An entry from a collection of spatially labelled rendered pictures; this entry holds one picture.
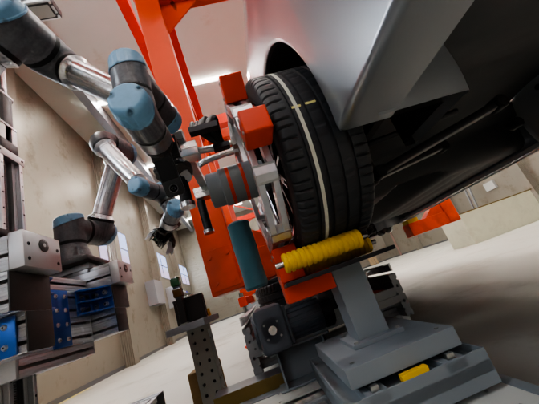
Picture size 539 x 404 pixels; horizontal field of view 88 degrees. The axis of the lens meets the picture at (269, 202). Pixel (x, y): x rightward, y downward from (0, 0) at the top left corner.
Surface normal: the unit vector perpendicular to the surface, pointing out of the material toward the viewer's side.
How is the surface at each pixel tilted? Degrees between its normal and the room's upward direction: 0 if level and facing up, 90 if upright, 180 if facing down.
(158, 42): 90
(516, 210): 90
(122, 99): 90
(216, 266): 90
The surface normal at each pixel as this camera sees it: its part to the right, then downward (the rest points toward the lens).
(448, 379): 0.03, -0.33
